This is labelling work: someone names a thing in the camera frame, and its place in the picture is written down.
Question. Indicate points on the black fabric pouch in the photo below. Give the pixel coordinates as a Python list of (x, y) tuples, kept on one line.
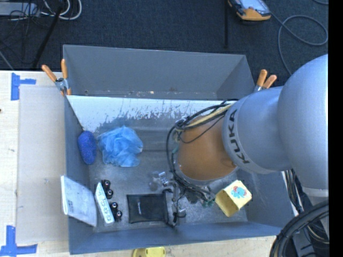
[(147, 208)]

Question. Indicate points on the pale cardboard board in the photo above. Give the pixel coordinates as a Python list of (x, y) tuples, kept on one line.
[(40, 143)]

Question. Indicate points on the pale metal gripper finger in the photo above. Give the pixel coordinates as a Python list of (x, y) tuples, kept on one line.
[(159, 175), (158, 184)]

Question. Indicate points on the light blue mesh bath pouf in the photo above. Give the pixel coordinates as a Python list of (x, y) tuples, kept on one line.
[(120, 146)]

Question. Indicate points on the yellow box with blue elephant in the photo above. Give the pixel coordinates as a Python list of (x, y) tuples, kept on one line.
[(232, 198)]

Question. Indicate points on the grey metal bin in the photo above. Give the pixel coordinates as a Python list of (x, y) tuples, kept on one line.
[(160, 71)]

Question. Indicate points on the black batteries on white card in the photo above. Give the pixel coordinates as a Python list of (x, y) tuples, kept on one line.
[(106, 205)]

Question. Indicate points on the white paper packet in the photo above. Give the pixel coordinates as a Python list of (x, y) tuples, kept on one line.
[(78, 202)]

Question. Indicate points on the dark blue sponge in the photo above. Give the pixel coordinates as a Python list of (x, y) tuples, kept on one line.
[(87, 147)]

